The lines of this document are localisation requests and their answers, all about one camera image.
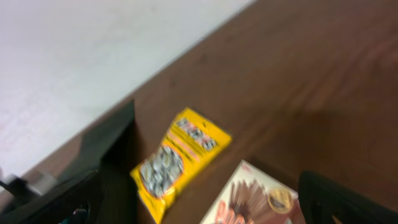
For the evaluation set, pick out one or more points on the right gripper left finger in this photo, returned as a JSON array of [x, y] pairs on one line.
[[75, 199]]

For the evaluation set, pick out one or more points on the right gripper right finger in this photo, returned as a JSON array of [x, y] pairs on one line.
[[325, 201]]

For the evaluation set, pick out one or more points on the Pocky chocolate stick box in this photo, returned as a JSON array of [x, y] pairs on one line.
[[253, 197]]

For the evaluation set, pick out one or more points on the dark green open box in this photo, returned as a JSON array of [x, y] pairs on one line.
[[96, 143]]

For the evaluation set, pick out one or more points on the yellow Hacks candy bag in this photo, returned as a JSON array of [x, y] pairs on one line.
[[189, 145]]

